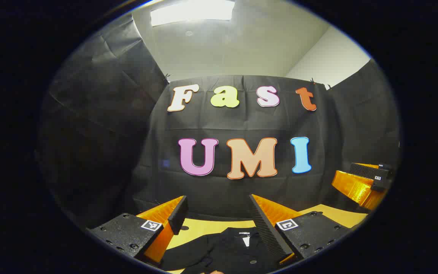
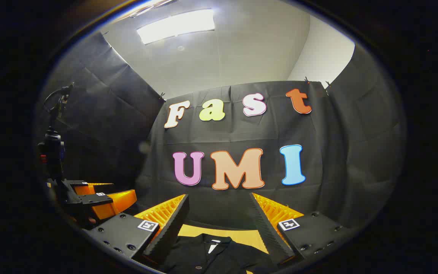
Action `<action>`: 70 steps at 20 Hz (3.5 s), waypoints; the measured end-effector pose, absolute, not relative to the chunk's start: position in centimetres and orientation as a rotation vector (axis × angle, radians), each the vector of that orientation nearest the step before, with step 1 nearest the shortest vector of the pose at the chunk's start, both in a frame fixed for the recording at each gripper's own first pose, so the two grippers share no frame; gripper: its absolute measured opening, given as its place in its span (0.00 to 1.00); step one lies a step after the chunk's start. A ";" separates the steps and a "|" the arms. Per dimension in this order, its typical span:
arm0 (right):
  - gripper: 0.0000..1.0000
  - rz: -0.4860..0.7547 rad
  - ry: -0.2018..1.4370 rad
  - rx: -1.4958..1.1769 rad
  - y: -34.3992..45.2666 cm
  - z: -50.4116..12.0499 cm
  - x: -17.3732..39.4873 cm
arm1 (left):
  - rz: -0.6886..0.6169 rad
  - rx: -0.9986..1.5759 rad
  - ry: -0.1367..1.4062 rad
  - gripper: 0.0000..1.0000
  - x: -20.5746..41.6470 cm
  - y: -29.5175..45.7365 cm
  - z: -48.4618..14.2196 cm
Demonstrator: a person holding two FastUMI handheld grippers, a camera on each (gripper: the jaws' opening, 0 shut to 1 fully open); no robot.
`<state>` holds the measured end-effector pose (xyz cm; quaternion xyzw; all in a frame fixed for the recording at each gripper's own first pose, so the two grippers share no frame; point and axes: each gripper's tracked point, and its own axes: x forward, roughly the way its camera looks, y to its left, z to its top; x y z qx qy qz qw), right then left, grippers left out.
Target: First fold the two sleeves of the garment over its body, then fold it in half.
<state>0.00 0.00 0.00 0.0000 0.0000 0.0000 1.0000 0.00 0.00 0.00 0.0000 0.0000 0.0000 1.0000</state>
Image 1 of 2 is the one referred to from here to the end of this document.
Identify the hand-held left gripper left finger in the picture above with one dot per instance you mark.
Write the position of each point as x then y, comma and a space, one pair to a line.
179, 215

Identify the black buttoned jacket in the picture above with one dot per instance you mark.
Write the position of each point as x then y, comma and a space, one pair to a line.
222, 251

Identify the black backdrop cloth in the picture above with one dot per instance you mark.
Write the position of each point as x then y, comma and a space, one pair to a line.
242, 182

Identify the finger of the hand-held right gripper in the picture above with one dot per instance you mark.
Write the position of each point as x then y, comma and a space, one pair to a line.
365, 171
352, 186

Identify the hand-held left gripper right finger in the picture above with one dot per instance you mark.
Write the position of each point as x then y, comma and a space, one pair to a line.
266, 228

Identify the ceiling light panel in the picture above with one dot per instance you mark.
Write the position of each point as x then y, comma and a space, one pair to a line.
192, 11

